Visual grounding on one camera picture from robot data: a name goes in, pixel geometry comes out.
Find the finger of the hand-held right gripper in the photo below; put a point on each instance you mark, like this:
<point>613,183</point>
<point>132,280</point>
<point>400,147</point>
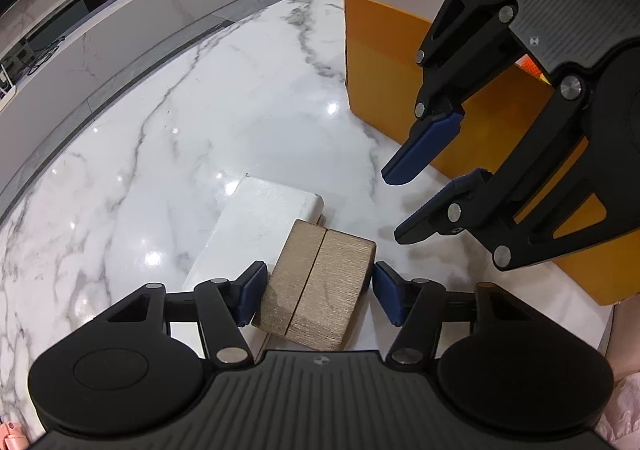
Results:
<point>440,204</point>
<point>425,149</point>

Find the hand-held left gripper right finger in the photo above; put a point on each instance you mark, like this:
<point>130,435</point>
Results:
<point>387,290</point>

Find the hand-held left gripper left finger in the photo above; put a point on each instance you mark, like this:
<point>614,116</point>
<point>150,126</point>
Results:
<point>252,290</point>

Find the gold brushed box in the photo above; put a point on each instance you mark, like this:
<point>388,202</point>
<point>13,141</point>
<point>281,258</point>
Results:
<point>320,290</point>

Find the orange cardboard box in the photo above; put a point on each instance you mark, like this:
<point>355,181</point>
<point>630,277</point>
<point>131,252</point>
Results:
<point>380,79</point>

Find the white flat box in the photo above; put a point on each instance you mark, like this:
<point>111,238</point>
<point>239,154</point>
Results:
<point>250,215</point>

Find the person's pink clothing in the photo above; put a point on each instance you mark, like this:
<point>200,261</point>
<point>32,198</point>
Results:
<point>625,405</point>

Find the pink plastic tool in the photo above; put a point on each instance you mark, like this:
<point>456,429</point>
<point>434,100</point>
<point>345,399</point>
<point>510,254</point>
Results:
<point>10,436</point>

